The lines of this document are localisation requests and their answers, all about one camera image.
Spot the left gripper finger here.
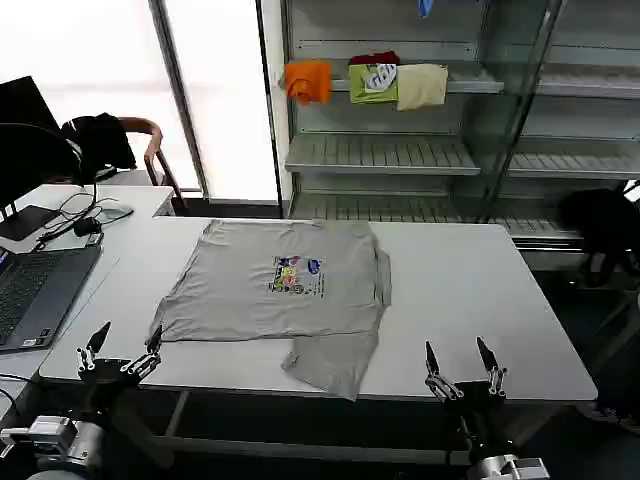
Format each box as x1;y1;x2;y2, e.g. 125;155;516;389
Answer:
119;324;164;377
74;320;112;375

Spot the brown wooden chair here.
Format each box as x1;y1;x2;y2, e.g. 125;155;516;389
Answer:
117;116;187;209

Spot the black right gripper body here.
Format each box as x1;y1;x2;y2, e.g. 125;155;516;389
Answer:
442;380;507;454

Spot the grey printed t-shirt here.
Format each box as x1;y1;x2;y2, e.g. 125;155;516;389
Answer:
144;218;395;404

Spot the black monitor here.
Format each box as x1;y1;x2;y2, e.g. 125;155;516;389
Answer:
0;75;85;214

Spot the black power adapter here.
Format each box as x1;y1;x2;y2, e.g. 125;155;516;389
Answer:
73;218;104;238

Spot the black cable under desk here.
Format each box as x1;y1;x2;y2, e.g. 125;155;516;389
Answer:
0;370;39;422

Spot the white table frame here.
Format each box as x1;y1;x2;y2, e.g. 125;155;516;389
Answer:
137;387;474;467

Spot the black jacket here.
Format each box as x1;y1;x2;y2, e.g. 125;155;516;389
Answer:
60;112;138;184

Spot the black flat monitor base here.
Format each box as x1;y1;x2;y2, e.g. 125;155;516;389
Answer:
0;203;61;241

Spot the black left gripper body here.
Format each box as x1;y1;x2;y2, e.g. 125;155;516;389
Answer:
78;357;145;419

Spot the black backpack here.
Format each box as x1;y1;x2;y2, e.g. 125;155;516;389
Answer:
556;188;640;290

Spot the dark grey laptop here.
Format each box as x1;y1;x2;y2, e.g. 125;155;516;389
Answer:
0;244;104;354

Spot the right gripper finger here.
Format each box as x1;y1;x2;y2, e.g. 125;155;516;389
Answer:
423;340;466;403
475;335;509;400

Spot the grey window post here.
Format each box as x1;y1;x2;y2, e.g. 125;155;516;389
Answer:
148;0;212;199

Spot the metal shelf rack with clothes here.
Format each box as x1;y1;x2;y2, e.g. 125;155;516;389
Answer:
279;0;640;254

